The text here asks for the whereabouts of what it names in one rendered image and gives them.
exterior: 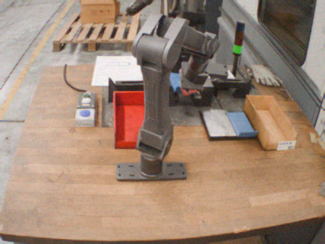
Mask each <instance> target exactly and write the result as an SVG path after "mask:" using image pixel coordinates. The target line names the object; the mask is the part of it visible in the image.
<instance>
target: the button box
mask: <svg viewBox="0 0 325 244"><path fill-rule="evenodd" d="M66 65H67V64H65V66H64V69H63V75H64V80H65V83H66V84H68V86H70V87H71V88H74V89H75V90H77V91H80V93H79V96H78V105H77V109H92V108H93V109H95V114H96V93H95V92H89V91H87V90H82V89H78V88H76V87H74V86H72V85H71V84H70V83H68V81H67V80H66V77H65V71H66ZM84 94H90V95H91V96H90V97H89V99H90V102H89V103H83V99H84V98H83V96H84Z"/></svg>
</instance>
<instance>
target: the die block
mask: <svg viewBox="0 0 325 244"><path fill-rule="evenodd" d="M199 93H200V95H201V99H200V100H197V99H194V96H193V94H190V97H191V99H192V102H193V105H194V107H211V104H212V100H213V89H203V90H202V91H199ZM175 106H176V100H175V99H174V100H173V99H172V96H171V89H169V107H175Z"/></svg>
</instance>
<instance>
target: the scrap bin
mask: <svg viewBox="0 0 325 244"><path fill-rule="evenodd" d="M144 114H145V103H144V91H114V93H113V115H114V143H115V149H134V150H135V149H136V143H137V141H138V137H137V135H138V133H139V129H140V128H141V126H142V125H143V121H144Z"/></svg>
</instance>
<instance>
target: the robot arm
mask: <svg viewBox="0 0 325 244"><path fill-rule="evenodd" d="M158 23H159V25H158V27H157V32H156V35H157V36H158V37H156V36H153V34H154V31H155V28H156V26H157V24H158ZM188 24H189V20H187V19H181V18H179V17H177V18H175V19H174V18H172V17H166V15H163V14H160V13H157V12H152V13H151V15H150V16H149V18H147V21H146V22H145V24H144V26H143V28H141V30H140V31H139V33H138V35H137V36H136V38H135V39H134V40H133V44H132V47H131V53H132V55H133V57H134V58H135V59H136V64H137V65H139V66H141V74H142V78H143V81H144V103H145V114H144V121H143V125H142V126H141V128H140V129H139V133H138V135H137V137H138V141H137V143H136V150H139V151H141V154H140V163H117V164H116V165H115V167H116V180H117V181H119V182H142V181H148V182H161V181H181V180H186V178H187V173H186V166H185V163H183V162H163V159H164V158H165V157H166V156H167V154H168V153H169V152H170V149H171V146H172V144H173V138H174V135H173V134H174V123H172V119H171V116H170V110H169V88H170V72H171V70H172V68H173V66H174V65H175V64H176V62H177V61H178V57H179V55H180V54H179V53H180V51H181V47H183V48H184V52H188V53H190V54H191V58H190V60H189V62H182V63H181V65H182V68H181V70H180V71H179V72H180V77H181V91H182V92H183V94H184V95H186V96H188V95H190V94H193V93H196V92H201V91H202V90H203V85H205V82H206V80H207V78H208V76H209V77H210V78H211V79H213V80H215V81H216V82H217V83H219V82H222V81H223V82H225V81H226V79H227V78H228V76H229V73H228V68H227V65H224V64H216V63H209V61H210V59H212V58H213V56H214V54H215V53H216V52H217V51H218V49H219V47H220V43H219V41H218V39H217V38H216V35H215V34H211V33H207V32H205V34H204V33H202V32H200V31H198V30H195V29H193V28H191V27H189V26H188ZM186 91H189V92H188V93H186Z"/></svg>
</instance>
